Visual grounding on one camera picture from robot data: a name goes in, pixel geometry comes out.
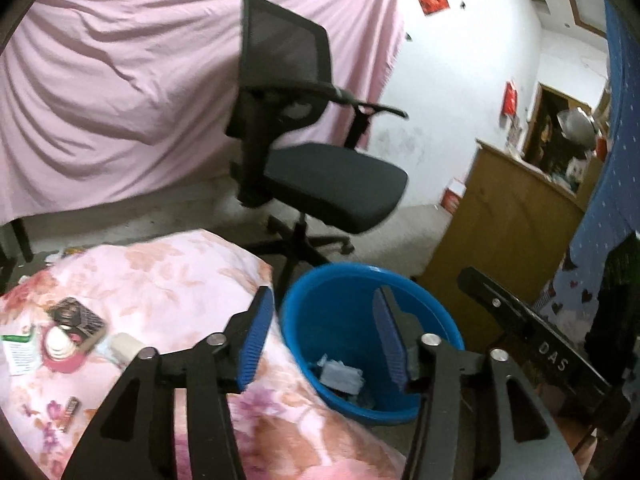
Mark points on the red hanging envelope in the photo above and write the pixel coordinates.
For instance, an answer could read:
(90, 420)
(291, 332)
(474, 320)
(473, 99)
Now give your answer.
(510, 99)

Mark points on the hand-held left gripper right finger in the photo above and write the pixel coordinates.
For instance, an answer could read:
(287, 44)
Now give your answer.
(390, 345)

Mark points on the small black box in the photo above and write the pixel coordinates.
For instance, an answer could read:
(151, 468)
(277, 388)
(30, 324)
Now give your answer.
(80, 317)

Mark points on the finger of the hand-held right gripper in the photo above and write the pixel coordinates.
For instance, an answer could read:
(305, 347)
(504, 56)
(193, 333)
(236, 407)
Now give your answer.
(530, 335)

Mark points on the floral pink blanket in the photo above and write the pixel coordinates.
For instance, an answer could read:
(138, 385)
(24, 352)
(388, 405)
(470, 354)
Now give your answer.
(175, 285)

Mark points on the dark cloth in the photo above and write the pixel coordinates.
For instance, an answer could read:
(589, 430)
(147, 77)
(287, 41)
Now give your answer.
(617, 310)

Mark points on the black metal stand leg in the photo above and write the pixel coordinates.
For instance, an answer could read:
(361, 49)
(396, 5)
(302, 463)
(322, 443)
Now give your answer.
(22, 245)

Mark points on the blue plastic bucket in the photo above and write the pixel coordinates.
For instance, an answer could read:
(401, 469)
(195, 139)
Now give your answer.
(325, 310)

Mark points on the green and white packet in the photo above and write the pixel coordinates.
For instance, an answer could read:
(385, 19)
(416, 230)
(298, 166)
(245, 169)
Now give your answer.
(17, 355)

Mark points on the round metal pan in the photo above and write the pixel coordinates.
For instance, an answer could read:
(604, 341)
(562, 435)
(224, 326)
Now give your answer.
(576, 125)

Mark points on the blue dotted curtain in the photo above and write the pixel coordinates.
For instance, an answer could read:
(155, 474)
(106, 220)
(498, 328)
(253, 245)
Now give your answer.
(620, 160)

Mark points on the black mesh office chair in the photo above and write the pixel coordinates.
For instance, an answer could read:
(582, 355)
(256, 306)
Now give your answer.
(325, 180)

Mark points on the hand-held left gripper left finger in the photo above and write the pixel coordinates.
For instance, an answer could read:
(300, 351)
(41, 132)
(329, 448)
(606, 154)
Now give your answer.
(255, 340)

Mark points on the red box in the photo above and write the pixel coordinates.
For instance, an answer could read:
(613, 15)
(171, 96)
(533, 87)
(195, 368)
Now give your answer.
(453, 195)

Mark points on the small brown wrapper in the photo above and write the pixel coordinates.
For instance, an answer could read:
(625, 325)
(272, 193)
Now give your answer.
(68, 414)

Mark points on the pink hanging bed sheet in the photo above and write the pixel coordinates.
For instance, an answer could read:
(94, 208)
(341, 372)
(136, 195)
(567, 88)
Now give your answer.
(125, 110)

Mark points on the wooden cabinet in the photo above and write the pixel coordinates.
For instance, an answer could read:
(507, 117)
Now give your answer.
(500, 220)

